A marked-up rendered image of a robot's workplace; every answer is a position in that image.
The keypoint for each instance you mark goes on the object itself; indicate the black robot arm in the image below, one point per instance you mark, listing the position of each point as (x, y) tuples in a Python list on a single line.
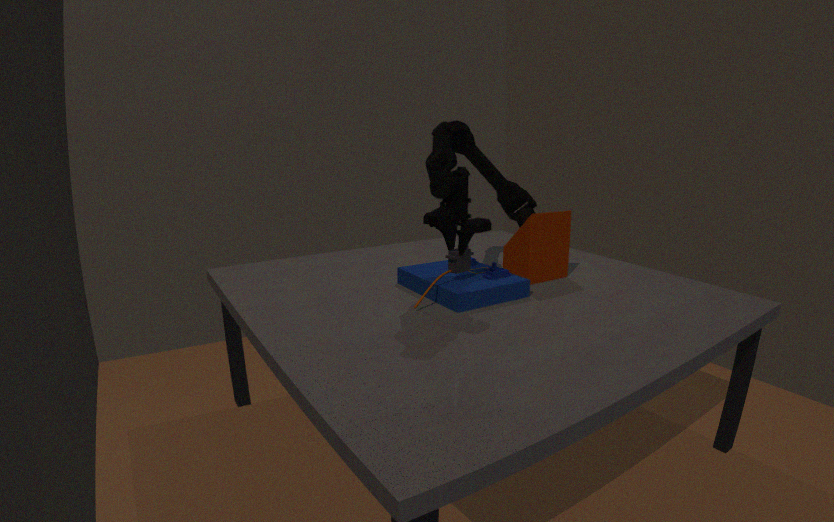
[(451, 137)]

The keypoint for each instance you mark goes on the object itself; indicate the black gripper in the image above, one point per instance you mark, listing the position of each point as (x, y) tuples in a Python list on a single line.
[(468, 226)]

